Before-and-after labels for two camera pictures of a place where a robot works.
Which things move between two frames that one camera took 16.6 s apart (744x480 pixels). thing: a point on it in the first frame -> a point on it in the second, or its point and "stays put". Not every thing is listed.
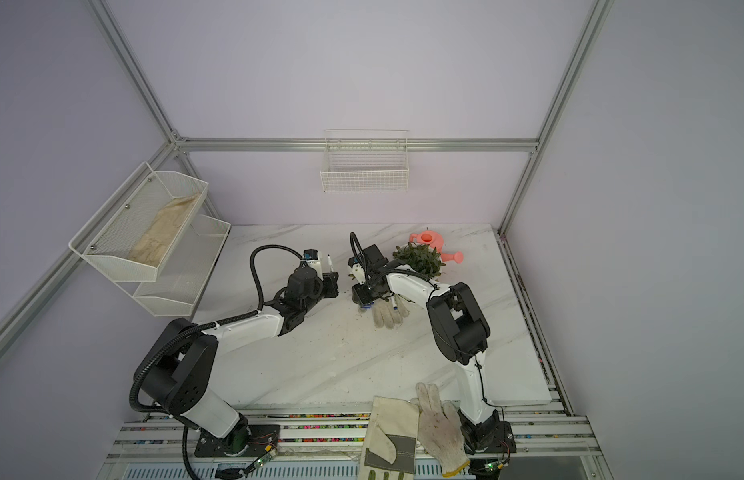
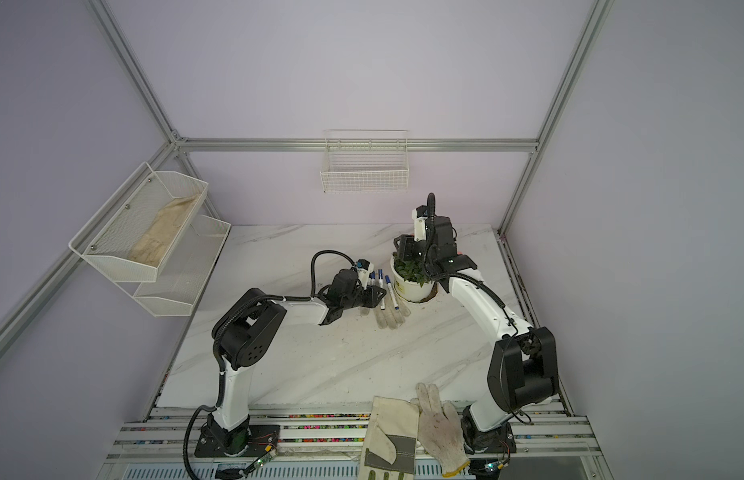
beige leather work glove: x=389 y=450 stays put
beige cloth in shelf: x=156 y=241 stays put
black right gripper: x=360 y=297 -> x=404 y=247
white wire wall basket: x=365 y=161 stays put
